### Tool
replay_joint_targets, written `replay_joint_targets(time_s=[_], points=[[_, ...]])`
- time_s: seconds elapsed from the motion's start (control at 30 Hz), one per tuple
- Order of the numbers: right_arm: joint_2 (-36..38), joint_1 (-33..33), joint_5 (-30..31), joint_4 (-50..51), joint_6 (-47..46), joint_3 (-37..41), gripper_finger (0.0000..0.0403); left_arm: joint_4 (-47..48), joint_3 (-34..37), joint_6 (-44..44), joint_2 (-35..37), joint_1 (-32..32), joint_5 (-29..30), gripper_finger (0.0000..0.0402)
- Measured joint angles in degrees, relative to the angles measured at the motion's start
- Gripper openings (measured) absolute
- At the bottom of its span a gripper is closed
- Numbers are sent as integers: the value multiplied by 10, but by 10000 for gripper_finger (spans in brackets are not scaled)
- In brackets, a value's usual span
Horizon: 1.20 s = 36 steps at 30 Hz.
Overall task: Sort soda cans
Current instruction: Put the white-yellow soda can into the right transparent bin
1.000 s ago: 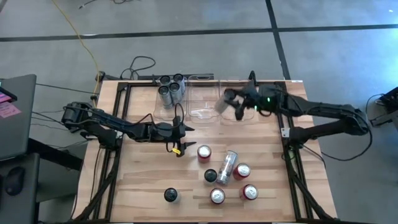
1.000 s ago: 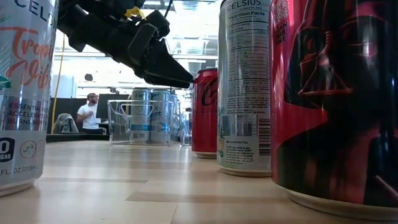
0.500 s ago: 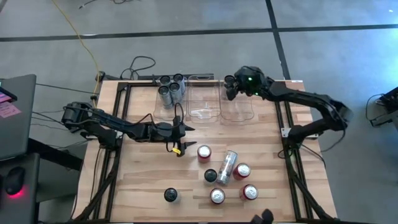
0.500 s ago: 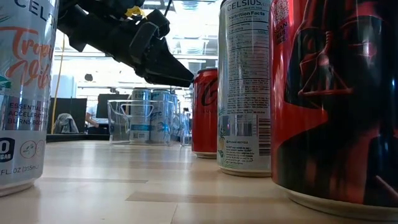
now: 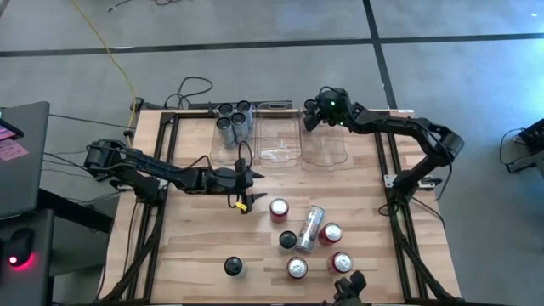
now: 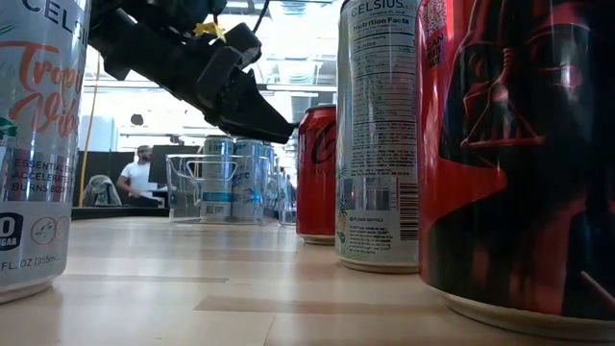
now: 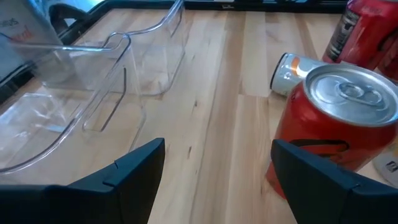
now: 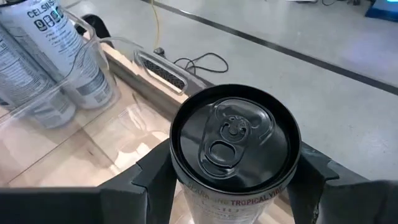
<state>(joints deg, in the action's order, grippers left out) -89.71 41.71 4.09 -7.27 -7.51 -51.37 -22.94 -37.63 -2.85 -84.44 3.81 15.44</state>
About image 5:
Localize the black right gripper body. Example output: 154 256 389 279
316 87 356 128

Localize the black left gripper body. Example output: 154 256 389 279
206 167 255 197

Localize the red Coca-Cola Zero can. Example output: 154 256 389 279
269 197 291 224
326 251 354 275
317 222 344 247

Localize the clear plastic bin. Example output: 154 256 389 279
300 108 352 167
256 101 303 162
209 101 258 166

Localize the red Darth Vader Coke can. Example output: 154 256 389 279
286 256 309 281

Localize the long black power strip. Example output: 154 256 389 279
186 100 294 111

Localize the dark grey laptop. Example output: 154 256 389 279
0 100 51 220

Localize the pink sticky note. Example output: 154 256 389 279
0 139 29 162

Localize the black computer mouse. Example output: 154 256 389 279
3 227 36 269

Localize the phone with pink screen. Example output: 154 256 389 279
0 108 25 141

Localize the black side desk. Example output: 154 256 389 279
0 186 114 306

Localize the black left wrist camera cable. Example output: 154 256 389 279
227 139 256 213

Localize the black aluminium table frame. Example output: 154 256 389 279
99 108 464 306

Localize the black floor cable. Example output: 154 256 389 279
163 76 213 111

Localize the yellow hanging cable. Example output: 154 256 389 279
70 0 139 141

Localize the black device with cables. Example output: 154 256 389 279
505 117 544 175

